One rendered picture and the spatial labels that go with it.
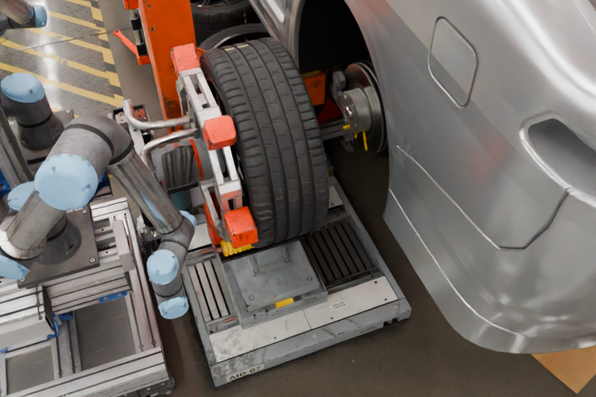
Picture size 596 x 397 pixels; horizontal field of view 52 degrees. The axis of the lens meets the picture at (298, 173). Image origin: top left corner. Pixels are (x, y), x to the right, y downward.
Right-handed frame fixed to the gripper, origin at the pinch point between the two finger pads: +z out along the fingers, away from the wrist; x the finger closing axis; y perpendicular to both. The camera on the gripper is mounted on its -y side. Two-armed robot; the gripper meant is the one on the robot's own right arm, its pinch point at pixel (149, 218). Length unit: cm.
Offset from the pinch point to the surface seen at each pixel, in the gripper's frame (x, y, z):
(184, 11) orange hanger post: -30, 27, 63
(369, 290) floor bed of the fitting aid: -77, -75, -5
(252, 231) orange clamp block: -26.4, 4.3, -19.0
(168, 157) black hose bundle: -9.4, 21.1, 1.7
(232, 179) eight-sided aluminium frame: -24.9, 15.4, -7.7
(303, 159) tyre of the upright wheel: -45, 19, -11
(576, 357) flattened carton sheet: -142, -82, -59
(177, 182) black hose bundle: -10.1, 15.8, -3.8
